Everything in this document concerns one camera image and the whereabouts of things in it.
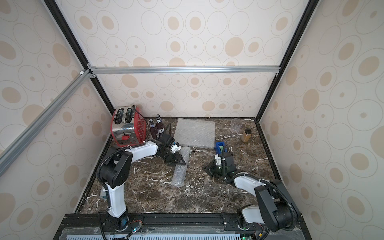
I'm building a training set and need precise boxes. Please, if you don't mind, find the blue tape dispenser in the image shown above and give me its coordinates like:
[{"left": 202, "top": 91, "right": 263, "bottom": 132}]
[{"left": 215, "top": 142, "right": 228, "bottom": 155}]

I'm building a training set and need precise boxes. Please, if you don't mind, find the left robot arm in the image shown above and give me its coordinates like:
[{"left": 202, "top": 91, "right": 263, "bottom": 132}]
[{"left": 97, "top": 134, "right": 186, "bottom": 219}]

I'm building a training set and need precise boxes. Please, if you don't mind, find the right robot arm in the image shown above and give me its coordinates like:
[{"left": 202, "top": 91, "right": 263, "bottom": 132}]
[{"left": 203, "top": 152, "right": 300, "bottom": 232}]

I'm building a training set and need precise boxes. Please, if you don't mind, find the stack of bubble wrap sheets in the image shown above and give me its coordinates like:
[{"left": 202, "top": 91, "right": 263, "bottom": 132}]
[{"left": 174, "top": 119, "right": 216, "bottom": 149}]

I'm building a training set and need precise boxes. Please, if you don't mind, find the purple bottle rear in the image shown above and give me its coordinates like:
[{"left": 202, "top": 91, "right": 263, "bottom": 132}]
[{"left": 156, "top": 114, "right": 165, "bottom": 135}]

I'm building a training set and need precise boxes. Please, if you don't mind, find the brown spice jar black lid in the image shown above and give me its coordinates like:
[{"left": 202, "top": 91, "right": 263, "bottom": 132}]
[{"left": 241, "top": 128, "right": 252, "bottom": 143}]

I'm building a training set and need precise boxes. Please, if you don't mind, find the red and chrome toaster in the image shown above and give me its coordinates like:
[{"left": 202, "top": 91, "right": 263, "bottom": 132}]
[{"left": 111, "top": 105, "right": 147, "bottom": 147}]

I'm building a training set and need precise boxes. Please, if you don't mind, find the clear drinking glass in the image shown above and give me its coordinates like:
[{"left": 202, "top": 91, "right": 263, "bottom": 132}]
[{"left": 230, "top": 119, "right": 243, "bottom": 134}]

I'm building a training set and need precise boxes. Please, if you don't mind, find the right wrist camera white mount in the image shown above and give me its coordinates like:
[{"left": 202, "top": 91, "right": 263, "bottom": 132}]
[{"left": 215, "top": 154, "right": 222, "bottom": 166}]

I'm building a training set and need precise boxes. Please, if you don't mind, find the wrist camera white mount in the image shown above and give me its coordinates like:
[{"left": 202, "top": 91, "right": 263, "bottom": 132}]
[
  {"left": 215, "top": 154, "right": 222, "bottom": 166},
  {"left": 171, "top": 143, "right": 182, "bottom": 154}
]

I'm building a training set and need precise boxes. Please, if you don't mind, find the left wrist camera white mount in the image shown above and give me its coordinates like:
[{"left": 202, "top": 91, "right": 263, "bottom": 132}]
[{"left": 171, "top": 143, "right": 182, "bottom": 154}]

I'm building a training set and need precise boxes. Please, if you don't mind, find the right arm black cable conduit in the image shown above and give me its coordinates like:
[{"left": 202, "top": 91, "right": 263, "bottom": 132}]
[{"left": 220, "top": 143, "right": 298, "bottom": 232}]

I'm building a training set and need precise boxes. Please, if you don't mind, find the black toaster power cord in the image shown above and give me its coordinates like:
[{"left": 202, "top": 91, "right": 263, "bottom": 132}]
[{"left": 131, "top": 104, "right": 151, "bottom": 136}]

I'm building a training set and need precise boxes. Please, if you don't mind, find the horizontal aluminium frame bar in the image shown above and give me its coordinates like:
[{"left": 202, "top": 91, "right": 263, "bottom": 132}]
[{"left": 88, "top": 66, "right": 280, "bottom": 74}]

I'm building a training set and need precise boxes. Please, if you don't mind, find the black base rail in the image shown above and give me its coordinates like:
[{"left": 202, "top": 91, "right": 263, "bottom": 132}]
[{"left": 54, "top": 213, "right": 311, "bottom": 240}]

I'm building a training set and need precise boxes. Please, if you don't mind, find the diagonal aluminium frame bar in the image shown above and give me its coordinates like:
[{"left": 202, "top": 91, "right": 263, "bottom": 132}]
[{"left": 1, "top": 70, "right": 91, "bottom": 175}]

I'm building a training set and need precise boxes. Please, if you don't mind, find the black left frame post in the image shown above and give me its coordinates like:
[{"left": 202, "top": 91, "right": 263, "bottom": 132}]
[{"left": 43, "top": 0, "right": 115, "bottom": 114}]

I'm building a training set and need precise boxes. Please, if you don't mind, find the black frame post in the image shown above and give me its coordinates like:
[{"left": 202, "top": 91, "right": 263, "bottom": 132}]
[
  {"left": 255, "top": 0, "right": 319, "bottom": 123},
  {"left": 43, "top": 0, "right": 115, "bottom": 114}
]

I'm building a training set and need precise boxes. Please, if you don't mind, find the black right frame post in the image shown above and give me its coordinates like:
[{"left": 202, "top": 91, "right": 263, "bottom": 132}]
[{"left": 255, "top": 0, "right": 319, "bottom": 123}]

